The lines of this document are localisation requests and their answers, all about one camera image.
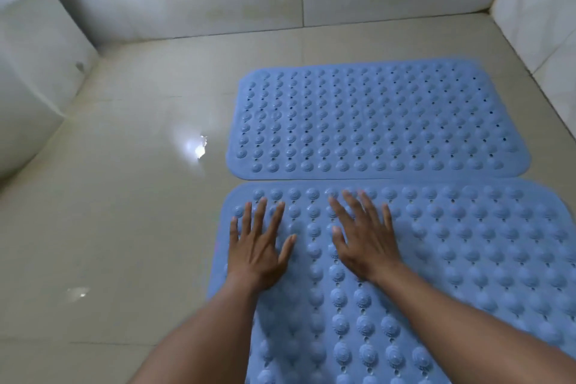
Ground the person's right hand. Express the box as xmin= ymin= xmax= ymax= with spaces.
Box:
xmin=328 ymin=190 xmax=404 ymax=284

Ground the person's left hand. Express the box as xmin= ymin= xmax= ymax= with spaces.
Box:
xmin=227 ymin=197 xmax=298 ymax=293

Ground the large blue studded bath mat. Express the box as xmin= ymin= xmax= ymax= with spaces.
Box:
xmin=206 ymin=178 xmax=576 ymax=384

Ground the person's left forearm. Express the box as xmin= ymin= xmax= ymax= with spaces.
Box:
xmin=130 ymin=275 xmax=263 ymax=384

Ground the person's right forearm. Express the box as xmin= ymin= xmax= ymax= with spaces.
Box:
xmin=368 ymin=260 xmax=576 ymax=384

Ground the small blue studded bath mat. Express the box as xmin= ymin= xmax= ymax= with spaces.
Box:
xmin=225 ymin=58 xmax=533 ymax=181

